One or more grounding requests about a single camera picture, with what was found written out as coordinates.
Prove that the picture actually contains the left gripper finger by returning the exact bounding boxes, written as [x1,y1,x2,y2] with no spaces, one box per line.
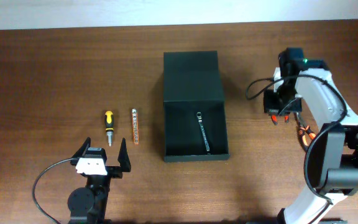
[117,138,132,172]
[70,137,91,166]

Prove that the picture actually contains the small red cutting pliers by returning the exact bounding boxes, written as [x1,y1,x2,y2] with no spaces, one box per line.
[270,114,289,126]

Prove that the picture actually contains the orange black long-nose pliers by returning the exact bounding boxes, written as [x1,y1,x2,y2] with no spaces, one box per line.
[294,112,316,152]

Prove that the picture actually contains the yellow black stubby screwdriver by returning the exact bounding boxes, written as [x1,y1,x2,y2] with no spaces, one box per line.
[104,111,114,146]

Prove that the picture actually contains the orange socket bit rail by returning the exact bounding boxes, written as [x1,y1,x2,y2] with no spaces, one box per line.
[132,108,139,145]

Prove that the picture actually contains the silver ratchet wrench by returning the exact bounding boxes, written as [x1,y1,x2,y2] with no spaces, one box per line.
[196,112,210,154]

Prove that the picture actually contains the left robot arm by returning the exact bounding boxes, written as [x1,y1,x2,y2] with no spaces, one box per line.
[67,138,131,224]

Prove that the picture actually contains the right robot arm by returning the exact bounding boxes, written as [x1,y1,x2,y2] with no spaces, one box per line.
[264,48,358,223]

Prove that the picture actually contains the black open storage box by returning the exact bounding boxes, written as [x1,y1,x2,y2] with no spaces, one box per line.
[163,51,230,162]

